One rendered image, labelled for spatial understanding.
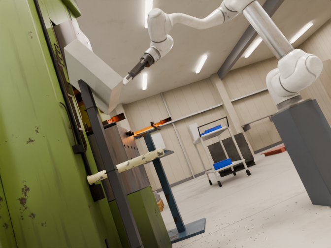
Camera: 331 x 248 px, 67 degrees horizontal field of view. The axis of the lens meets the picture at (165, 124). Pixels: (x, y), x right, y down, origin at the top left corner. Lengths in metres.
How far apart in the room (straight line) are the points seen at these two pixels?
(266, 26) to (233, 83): 9.86
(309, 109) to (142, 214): 1.19
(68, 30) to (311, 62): 1.57
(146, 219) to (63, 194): 0.51
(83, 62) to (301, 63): 1.12
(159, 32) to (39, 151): 0.94
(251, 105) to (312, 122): 9.76
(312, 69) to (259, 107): 10.04
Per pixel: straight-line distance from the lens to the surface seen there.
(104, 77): 1.15
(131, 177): 1.61
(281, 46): 1.63
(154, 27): 1.48
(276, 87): 1.72
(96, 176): 1.44
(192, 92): 10.78
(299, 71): 1.56
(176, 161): 9.97
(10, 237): 1.63
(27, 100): 1.64
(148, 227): 1.63
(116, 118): 1.83
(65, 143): 1.46
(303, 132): 1.67
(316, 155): 1.69
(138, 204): 1.62
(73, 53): 1.20
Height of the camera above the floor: 0.49
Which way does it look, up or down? 11 degrees up
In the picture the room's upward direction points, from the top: 21 degrees counter-clockwise
